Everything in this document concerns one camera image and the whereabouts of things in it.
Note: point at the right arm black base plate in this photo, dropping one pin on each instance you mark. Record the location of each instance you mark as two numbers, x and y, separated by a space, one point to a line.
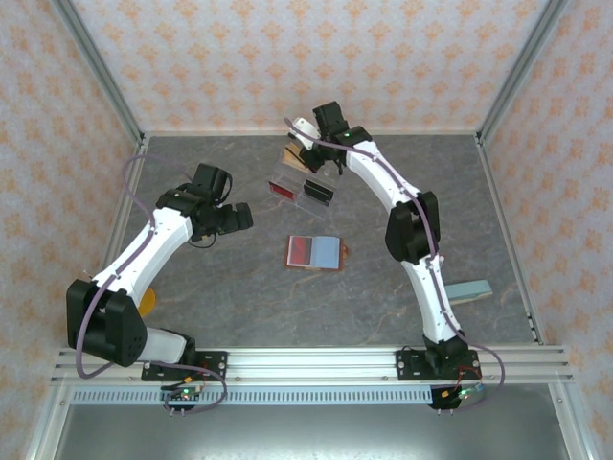
407 364

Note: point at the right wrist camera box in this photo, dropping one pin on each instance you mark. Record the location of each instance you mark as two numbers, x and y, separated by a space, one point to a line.
304 127

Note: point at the orange plastic card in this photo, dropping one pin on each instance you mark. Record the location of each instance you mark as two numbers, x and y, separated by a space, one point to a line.
289 155

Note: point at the clear acrylic card stand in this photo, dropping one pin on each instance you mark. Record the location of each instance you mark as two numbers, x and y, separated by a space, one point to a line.
287 172

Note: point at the red plastic card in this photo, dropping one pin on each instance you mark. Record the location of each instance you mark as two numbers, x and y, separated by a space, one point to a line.
282 190
299 250

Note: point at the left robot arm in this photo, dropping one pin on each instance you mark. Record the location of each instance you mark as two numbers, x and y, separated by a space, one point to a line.
143 254

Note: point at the yellow pencil cup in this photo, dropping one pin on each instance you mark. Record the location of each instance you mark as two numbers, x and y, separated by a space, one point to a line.
148 302

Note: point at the black plastic card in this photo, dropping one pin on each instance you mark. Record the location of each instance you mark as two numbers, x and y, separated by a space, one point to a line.
316 187

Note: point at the aluminium side rail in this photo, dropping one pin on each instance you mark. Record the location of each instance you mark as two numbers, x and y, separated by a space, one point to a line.
118 230
495 191

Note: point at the aluminium front rail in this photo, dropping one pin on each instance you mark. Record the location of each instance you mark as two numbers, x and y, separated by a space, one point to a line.
311 364

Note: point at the aluminium frame post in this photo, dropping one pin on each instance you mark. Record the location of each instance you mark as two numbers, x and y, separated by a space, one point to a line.
520 67
99 67

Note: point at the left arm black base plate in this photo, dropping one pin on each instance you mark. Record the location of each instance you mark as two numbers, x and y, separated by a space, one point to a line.
215 361

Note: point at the teal whiteboard eraser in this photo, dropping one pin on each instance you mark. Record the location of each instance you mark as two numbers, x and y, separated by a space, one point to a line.
474 289

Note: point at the brown leather card holder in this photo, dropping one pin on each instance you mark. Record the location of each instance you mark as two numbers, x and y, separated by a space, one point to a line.
344 253

